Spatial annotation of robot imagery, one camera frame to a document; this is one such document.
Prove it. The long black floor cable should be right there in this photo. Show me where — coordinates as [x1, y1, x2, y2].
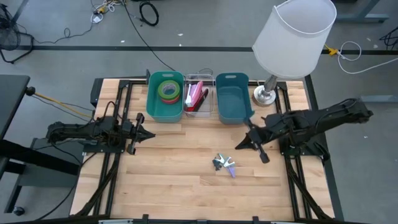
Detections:
[119, 0, 177, 72]

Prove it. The green tape roll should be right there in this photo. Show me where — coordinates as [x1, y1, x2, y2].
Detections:
[157, 79, 182, 101]

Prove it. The black aluminium table frame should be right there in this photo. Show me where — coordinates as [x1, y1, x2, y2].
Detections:
[70, 68, 346, 224]

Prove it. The black and red stapler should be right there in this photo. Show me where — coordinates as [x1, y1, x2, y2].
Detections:
[187, 88, 210, 113]

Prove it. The white floor cable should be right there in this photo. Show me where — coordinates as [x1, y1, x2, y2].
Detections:
[337, 41, 398, 75]

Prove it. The coiled black cable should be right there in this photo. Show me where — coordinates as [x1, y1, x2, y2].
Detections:
[139, 1, 160, 27]

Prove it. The yellow plug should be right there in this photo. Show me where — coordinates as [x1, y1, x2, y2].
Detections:
[325, 45, 340, 57]

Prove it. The black cable bundle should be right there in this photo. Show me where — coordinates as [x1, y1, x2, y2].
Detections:
[379, 26, 398, 50]

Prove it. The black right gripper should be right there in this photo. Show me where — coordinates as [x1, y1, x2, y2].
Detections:
[235, 118, 274, 164]

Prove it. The table lamp white shade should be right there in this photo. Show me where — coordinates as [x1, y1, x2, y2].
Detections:
[251, 0, 338, 107]

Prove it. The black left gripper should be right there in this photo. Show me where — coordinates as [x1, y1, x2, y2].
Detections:
[123, 112, 155, 156]

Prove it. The light teal staple remover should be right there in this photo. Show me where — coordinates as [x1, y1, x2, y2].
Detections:
[217, 153, 236, 169]

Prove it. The clear plastic container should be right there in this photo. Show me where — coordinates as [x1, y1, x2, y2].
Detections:
[183, 73, 216, 119]

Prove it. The grey table leg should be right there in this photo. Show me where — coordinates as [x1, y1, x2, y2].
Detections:
[335, 0, 390, 24]

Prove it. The purple staple remover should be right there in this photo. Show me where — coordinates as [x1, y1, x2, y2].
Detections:
[226, 164, 238, 179]

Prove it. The yellow cable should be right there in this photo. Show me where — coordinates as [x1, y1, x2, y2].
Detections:
[34, 91, 94, 119]

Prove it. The dark teal plastic bin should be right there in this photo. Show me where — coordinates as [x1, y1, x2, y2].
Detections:
[215, 72, 256, 126]

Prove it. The teal green plastic bin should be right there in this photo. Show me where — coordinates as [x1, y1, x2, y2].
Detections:
[146, 70, 185, 124]

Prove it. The black desk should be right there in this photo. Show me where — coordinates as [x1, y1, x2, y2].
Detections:
[0, 74, 85, 215]

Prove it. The pink tape roll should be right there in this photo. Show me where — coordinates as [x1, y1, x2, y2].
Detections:
[160, 95, 182, 105]

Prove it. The black floor fan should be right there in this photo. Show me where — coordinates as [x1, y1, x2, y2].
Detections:
[0, 3, 35, 65]

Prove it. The pink and white stapler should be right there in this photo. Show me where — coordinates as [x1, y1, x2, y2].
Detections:
[185, 81, 205, 108]

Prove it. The white power adapter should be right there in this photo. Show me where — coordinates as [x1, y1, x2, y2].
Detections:
[90, 0, 125, 24]

